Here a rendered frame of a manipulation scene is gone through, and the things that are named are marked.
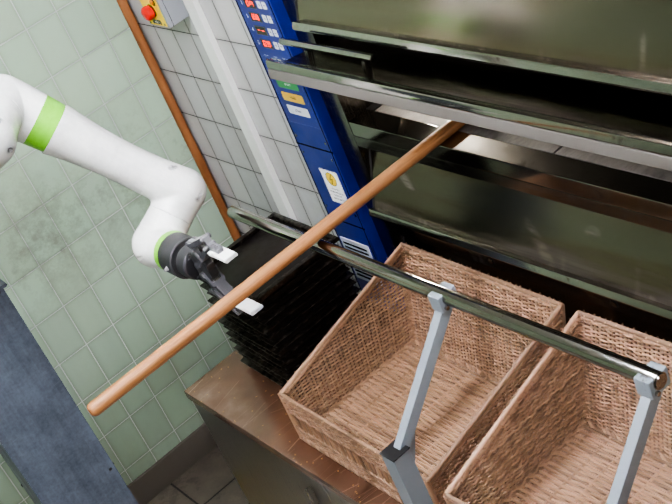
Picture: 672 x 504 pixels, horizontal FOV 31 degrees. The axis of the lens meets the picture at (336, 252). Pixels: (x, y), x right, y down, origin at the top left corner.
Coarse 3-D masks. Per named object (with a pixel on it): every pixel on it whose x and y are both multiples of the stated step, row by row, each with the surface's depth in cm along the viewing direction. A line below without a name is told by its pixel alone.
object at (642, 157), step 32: (320, 64) 267; (352, 64) 262; (384, 64) 257; (416, 64) 252; (448, 64) 248; (480, 64) 244; (352, 96) 251; (384, 96) 241; (480, 96) 228; (512, 96) 225; (544, 96) 221; (576, 96) 218; (608, 96) 215; (640, 96) 211; (512, 128) 215; (640, 128) 200; (640, 160) 193
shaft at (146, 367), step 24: (432, 144) 263; (408, 168) 261; (360, 192) 256; (336, 216) 252; (312, 240) 249; (288, 264) 248; (240, 288) 242; (216, 312) 239; (192, 336) 237; (144, 360) 233; (120, 384) 230; (96, 408) 228
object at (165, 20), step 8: (144, 0) 319; (160, 0) 315; (168, 0) 316; (176, 0) 318; (152, 8) 318; (160, 8) 316; (168, 8) 317; (176, 8) 318; (184, 8) 320; (160, 16) 318; (168, 16) 317; (176, 16) 319; (184, 16) 320; (152, 24) 326; (160, 24) 321; (168, 24) 318
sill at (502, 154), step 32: (352, 128) 291; (384, 128) 282; (416, 128) 276; (448, 160) 267; (480, 160) 257; (512, 160) 250; (544, 160) 246; (576, 160) 242; (576, 192) 238; (608, 192) 230; (640, 192) 225
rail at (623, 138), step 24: (288, 72) 266; (312, 72) 258; (336, 72) 253; (408, 96) 235; (432, 96) 229; (456, 96) 226; (528, 120) 210; (552, 120) 206; (624, 144) 195; (648, 144) 190
